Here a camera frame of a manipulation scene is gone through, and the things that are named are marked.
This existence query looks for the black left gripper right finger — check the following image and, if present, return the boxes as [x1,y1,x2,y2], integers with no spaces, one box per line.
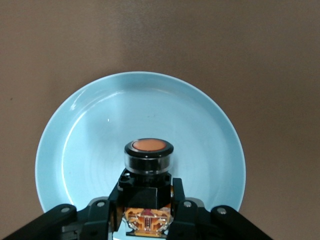
[169,177,276,240]

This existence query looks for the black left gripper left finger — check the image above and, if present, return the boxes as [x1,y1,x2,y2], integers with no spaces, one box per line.
[0,179,121,240]

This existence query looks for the light blue round plate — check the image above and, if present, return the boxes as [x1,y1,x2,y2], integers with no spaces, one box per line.
[34,71,247,237]

